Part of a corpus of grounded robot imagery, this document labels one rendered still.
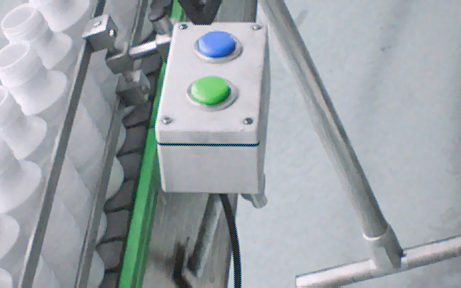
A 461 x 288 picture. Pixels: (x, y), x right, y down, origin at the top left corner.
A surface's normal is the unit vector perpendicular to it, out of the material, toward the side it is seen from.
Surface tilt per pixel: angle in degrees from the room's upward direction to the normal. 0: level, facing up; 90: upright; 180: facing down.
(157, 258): 90
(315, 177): 0
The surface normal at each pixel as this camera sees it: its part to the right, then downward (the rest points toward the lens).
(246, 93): -0.08, -0.76
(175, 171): -0.11, 0.65
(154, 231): 0.90, -0.25
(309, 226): -0.42, -0.72
